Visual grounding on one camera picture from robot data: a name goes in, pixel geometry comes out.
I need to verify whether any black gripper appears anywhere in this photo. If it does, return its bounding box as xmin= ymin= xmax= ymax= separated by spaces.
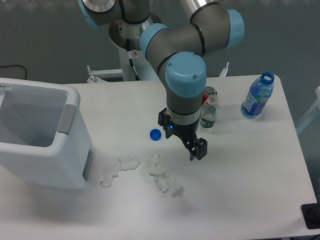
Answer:
xmin=158 ymin=108 xmax=208 ymax=161

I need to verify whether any white trash can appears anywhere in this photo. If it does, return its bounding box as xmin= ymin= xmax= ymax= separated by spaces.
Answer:
xmin=0 ymin=78 xmax=94 ymax=190

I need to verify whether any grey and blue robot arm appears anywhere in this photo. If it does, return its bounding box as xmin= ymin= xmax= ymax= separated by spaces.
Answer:
xmin=78 ymin=0 xmax=245 ymax=160

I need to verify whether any blue bottle cap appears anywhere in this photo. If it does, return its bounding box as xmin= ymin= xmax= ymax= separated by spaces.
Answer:
xmin=149 ymin=128 xmax=162 ymax=141

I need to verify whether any crushed red soda can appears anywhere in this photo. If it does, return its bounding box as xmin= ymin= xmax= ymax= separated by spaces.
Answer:
xmin=202 ymin=86 xmax=218 ymax=103

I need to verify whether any small clear green-label bottle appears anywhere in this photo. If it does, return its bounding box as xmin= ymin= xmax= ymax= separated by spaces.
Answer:
xmin=199 ymin=93 xmax=219 ymax=129

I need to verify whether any crumpled white tissue right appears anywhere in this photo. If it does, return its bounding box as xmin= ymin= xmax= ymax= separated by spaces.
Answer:
xmin=146 ymin=153 xmax=183 ymax=197

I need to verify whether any crumpled white tissue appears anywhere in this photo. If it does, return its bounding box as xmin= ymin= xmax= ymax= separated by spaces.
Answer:
xmin=99 ymin=155 xmax=141 ymax=188
xmin=146 ymin=153 xmax=183 ymax=197

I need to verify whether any crumpled white tissue left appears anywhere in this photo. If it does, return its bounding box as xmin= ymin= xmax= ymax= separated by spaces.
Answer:
xmin=99 ymin=155 xmax=141 ymax=188

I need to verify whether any blue plastic bottle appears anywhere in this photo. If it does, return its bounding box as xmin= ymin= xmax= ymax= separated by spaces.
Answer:
xmin=241 ymin=71 xmax=275 ymax=119

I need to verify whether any white furniture at right edge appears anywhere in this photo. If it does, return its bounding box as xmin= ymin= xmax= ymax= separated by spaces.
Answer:
xmin=295 ymin=86 xmax=320 ymax=136

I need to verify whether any black device at edge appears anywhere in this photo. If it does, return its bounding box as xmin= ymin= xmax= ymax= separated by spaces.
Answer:
xmin=301 ymin=203 xmax=320 ymax=230

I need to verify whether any black floor cable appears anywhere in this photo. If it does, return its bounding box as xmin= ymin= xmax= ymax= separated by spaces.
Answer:
xmin=0 ymin=64 xmax=27 ymax=79

